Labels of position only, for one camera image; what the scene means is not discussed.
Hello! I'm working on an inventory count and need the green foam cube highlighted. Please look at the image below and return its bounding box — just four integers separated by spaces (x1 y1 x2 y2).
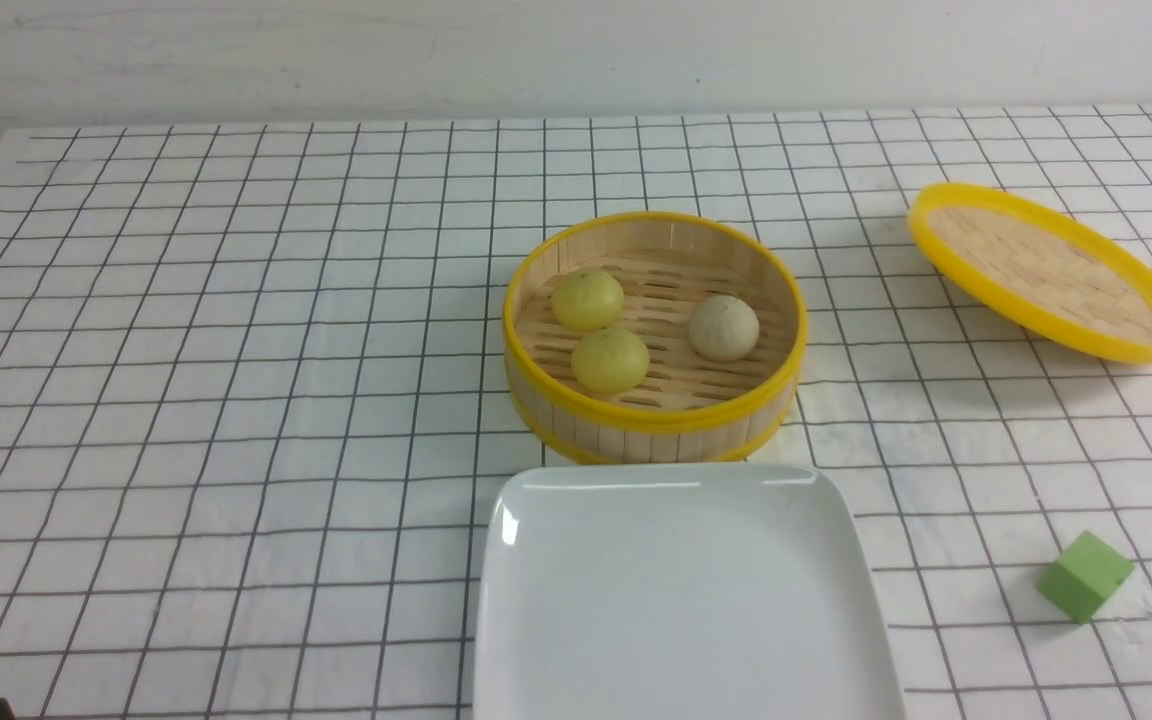
1036 530 1135 626

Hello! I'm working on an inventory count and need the white grid tablecloth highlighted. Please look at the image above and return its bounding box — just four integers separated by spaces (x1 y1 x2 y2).
0 105 1152 719

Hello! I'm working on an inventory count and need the white square plate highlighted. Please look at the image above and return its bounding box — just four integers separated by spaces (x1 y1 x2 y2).
473 462 908 719

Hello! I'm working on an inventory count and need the bamboo steamer basket yellow rim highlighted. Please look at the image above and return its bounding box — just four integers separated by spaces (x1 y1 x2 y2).
502 211 808 464

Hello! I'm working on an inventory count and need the white steamed bun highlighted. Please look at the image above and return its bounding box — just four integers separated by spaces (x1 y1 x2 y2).
687 295 761 363

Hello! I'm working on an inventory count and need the bamboo steamer lid yellow rim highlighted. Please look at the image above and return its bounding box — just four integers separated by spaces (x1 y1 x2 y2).
908 183 1152 365

